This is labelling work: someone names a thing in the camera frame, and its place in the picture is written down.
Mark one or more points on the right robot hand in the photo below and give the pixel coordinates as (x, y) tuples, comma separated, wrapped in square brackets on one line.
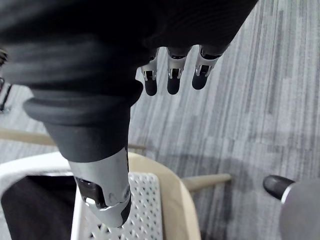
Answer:
[(82, 75)]

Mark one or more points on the white plastic laundry basket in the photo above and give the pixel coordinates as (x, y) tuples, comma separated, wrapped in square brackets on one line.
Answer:
[(142, 200)]

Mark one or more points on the dark clothes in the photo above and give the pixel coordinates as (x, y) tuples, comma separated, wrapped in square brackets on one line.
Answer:
[(37, 207)]

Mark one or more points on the black metal stand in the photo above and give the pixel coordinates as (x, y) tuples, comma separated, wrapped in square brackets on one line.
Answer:
[(5, 92)]

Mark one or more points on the robot dark foot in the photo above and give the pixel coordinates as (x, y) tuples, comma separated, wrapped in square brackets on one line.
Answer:
[(276, 187)]

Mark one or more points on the robot silver leg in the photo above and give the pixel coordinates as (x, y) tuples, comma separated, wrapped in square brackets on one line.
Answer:
[(301, 212)]

